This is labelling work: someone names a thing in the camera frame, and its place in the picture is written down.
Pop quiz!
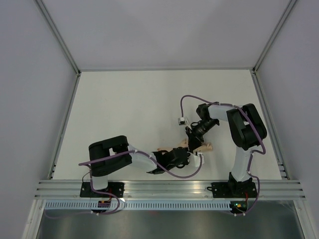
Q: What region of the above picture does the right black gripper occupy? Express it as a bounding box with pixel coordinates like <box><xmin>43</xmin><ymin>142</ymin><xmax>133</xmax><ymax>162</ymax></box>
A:
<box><xmin>185</xmin><ymin>119</ymin><xmax>218</xmax><ymax>150</ymax></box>

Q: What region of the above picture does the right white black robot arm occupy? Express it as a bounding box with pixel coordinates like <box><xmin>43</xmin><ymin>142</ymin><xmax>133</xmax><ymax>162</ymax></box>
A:
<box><xmin>185</xmin><ymin>103</ymin><xmax>267</xmax><ymax>198</ymax></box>

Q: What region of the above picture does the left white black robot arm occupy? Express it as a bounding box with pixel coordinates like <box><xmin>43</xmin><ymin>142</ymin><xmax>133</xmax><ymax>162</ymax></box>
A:
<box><xmin>89</xmin><ymin>135</ymin><xmax>190</xmax><ymax>197</ymax></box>

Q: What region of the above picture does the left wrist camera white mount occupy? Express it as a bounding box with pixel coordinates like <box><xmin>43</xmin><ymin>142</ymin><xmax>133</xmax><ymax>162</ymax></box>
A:
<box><xmin>189</xmin><ymin>152</ymin><xmax>205</xmax><ymax>168</ymax></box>

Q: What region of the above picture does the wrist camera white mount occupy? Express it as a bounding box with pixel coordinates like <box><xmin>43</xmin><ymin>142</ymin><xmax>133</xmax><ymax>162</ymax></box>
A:
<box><xmin>177</xmin><ymin>117</ymin><xmax>191</xmax><ymax>129</ymax></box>
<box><xmin>189</xmin><ymin>152</ymin><xmax>205</xmax><ymax>168</ymax></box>

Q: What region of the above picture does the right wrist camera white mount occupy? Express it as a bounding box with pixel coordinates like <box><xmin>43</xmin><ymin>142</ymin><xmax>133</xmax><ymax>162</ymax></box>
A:
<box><xmin>177</xmin><ymin>117</ymin><xmax>191</xmax><ymax>129</ymax></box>

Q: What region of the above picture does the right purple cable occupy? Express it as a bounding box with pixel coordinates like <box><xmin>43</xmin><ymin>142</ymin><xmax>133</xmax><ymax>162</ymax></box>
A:
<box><xmin>179</xmin><ymin>94</ymin><xmax>266</xmax><ymax>216</ymax></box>

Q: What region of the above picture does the purple cable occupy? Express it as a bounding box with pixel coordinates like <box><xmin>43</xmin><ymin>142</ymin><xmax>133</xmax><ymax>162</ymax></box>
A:
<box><xmin>179</xmin><ymin>94</ymin><xmax>266</xmax><ymax>216</ymax></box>
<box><xmin>44</xmin><ymin>150</ymin><xmax>203</xmax><ymax>220</ymax></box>

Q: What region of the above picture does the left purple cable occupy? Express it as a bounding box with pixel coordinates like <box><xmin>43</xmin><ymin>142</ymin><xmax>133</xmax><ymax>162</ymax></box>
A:
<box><xmin>44</xmin><ymin>150</ymin><xmax>203</xmax><ymax>220</ymax></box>

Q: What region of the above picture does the white slotted cable duct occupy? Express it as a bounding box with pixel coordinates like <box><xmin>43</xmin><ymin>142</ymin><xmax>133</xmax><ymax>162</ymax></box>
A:
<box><xmin>45</xmin><ymin>200</ymin><xmax>231</xmax><ymax>211</ymax></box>

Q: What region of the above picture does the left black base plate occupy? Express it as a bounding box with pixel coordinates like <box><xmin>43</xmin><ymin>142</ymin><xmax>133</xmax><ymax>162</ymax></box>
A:
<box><xmin>80</xmin><ymin>182</ymin><xmax>125</xmax><ymax>198</ymax></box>

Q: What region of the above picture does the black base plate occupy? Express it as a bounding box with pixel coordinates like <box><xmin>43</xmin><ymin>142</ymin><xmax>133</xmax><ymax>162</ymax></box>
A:
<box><xmin>80</xmin><ymin>182</ymin><xmax>125</xmax><ymax>198</ymax></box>
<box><xmin>206</xmin><ymin>182</ymin><xmax>257</xmax><ymax>199</ymax></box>

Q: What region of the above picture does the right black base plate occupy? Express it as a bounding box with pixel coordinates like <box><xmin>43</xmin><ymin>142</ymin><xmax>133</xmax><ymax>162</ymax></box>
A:
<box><xmin>206</xmin><ymin>182</ymin><xmax>257</xmax><ymax>199</ymax></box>

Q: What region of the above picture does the aluminium front rail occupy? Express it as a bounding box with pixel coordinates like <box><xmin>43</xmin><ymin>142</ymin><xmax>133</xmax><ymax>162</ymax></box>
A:
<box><xmin>34</xmin><ymin>180</ymin><xmax>306</xmax><ymax>200</ymax></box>

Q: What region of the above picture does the aluminium frame right post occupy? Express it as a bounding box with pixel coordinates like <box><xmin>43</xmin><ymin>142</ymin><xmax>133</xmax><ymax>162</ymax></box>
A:
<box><xmin>251</xmin><ymin>0</ymin><xmax>299</xmax><ymax>74</ymax></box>

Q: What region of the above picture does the aluminium frame post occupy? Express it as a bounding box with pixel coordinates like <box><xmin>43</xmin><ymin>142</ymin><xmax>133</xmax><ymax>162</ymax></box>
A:
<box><xmin>251</xmin><ymin>0</ymin><xmax>299</xmax><ymax>74</ymax></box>
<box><xmin>34</xmin><ymin>0</ymin><xmax>81</xmax><ymax>76</ymax></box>

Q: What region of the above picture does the aluminium frame left post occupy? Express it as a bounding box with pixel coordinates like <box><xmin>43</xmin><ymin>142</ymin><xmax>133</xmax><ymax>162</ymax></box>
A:
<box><xmin>34</xmin><ymin>0</ymin><xmax>81</xmax><ymax>76</ymax></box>

